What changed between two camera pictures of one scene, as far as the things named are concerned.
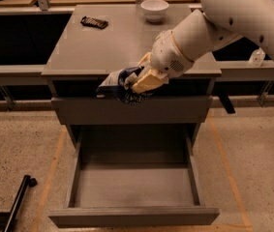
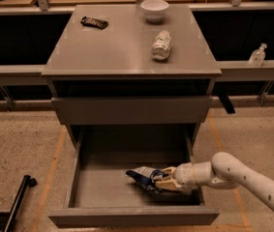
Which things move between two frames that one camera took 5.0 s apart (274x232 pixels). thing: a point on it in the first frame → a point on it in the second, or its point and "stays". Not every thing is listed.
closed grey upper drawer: (112, 110) stays
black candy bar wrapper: (102, 24) stays
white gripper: (167, 56) → (184, 174)
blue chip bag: (117, 85) → (147, 177)
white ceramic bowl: (155, 10) stays
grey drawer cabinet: (135, 164) stays
